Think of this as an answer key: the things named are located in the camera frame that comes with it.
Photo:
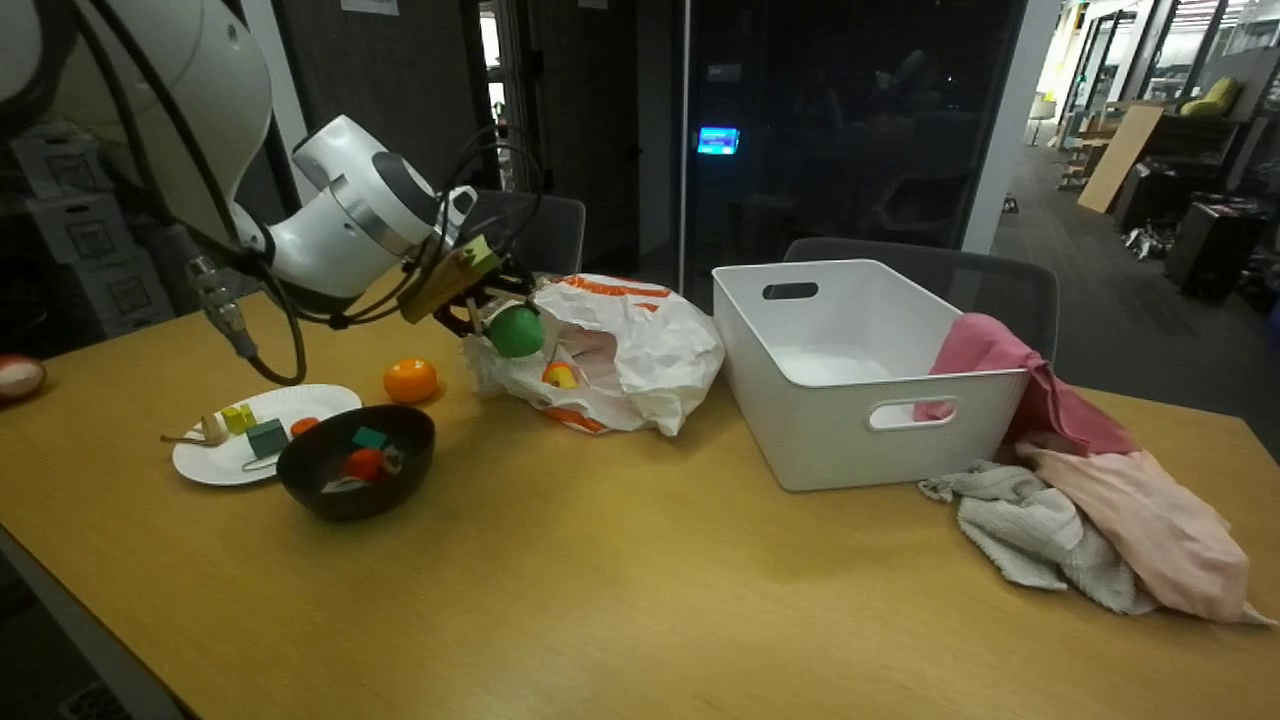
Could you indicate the yellow toy block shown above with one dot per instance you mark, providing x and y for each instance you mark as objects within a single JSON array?
[{"x": 237, "y": 417}]

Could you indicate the grey stacked crates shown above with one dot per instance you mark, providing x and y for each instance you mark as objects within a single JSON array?
[{"x": 95, "y": 242}]

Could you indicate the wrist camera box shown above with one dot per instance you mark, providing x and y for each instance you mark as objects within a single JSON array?
[{"x": 447, "y": 278}]

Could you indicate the pinkish round object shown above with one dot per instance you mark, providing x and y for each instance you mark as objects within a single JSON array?
[{"x": 19, "y": 379}]

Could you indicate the orange toy fruit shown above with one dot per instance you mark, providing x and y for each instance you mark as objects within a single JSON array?
[{"x": 408, "y": 383}]

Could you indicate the black equipment case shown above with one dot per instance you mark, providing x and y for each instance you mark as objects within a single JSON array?
[{"x": 1211, "y": 246}]

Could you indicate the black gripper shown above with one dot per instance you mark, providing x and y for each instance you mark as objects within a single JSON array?
[{"x": 502, "y": 282}]

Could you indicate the leaning wooden board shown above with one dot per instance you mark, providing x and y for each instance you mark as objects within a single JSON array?
[{"x": 1120, "y": 159}]

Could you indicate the dark pink cloth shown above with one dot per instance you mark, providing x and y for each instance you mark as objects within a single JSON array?
[{"x": 1025, "y": 383}]

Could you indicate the small teal toy block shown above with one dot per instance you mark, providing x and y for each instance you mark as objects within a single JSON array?
[{"x": 370, "y": 438}]

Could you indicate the dark office chair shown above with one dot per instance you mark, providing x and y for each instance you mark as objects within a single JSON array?
[{"x": 554, "y": 235}]

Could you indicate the blue lit wall screen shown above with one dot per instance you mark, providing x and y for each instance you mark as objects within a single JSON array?
[{"x": 717, "y": 140}]

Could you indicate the yellow green lounge chair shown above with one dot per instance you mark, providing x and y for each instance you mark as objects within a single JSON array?
[{"x": 1211, "y": 96}]

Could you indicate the white orange plastic bag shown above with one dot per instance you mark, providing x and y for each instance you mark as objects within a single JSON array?
[{"x": 627, "y": 354}]

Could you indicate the white plastic bin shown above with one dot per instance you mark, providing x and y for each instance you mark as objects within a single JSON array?
[{"x": 853, "y": 400}]

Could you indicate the black bowl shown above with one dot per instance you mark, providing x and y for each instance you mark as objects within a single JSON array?
[{"x": 362, "y": 500}]

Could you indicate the light pink cloth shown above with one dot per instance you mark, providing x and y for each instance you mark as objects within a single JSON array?
[{"x": 1162, "y": 535}]

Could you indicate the grey white cloth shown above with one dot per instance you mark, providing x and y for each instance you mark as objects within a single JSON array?
[{"x": 1025, "y": 535}]

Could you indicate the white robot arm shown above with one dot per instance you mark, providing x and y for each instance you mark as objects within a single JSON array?
[{"x": 332, "y": 213}]

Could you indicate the red toy piece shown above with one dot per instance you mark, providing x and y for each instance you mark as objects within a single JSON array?
[{"x": 364, "y": 465}]

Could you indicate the white round plate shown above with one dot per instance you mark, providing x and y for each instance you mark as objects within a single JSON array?
[{"x": 213, "y": 465}]

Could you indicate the green toy fruit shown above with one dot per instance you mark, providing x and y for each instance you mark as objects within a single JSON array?
[{"x": 516, "y": 331}]

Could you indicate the small orange toy piece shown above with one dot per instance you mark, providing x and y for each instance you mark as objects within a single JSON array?
[{"x": 306, "y": 426}]

